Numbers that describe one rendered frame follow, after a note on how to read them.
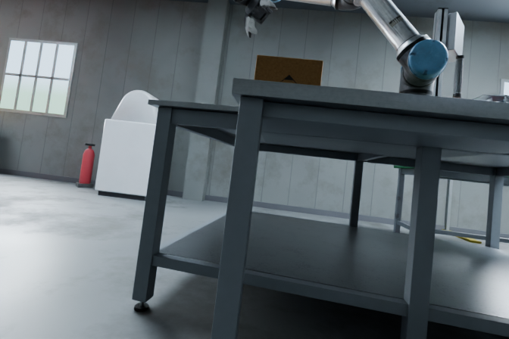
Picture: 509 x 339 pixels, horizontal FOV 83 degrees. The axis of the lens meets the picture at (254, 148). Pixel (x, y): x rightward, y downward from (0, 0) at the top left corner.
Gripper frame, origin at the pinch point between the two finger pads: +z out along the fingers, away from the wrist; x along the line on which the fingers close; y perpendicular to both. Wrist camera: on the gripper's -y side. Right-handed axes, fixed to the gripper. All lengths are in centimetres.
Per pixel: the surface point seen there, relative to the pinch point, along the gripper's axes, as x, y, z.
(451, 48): -45, 85, 11
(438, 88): -30, 85, 25
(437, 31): -45, 82, 1
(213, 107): 28.2, -8.4, 23.5
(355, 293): 26, 32, 96
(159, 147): 54, -18, 27
